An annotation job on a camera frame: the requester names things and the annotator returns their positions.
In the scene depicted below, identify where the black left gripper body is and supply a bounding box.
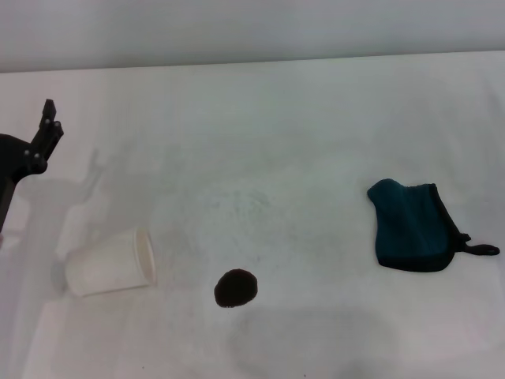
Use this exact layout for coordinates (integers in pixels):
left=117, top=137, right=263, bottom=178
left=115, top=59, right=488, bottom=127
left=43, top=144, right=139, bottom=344
left=0, top=133, right=43, bottom=234

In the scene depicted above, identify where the white paper cup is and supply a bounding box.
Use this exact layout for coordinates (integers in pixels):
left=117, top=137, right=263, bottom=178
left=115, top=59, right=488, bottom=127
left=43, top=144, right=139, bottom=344
left=64, top=226, right=158, bottom=298

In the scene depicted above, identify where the teal zippered pouch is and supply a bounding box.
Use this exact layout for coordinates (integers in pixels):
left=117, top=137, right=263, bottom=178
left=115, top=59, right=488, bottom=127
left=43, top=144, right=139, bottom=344
left=366, top=178, right=501, bottom=273

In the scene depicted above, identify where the dark brown round object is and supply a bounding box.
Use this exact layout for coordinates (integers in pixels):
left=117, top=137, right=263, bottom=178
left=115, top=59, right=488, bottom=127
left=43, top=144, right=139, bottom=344
left=214, top=268, right=260, bottom=309

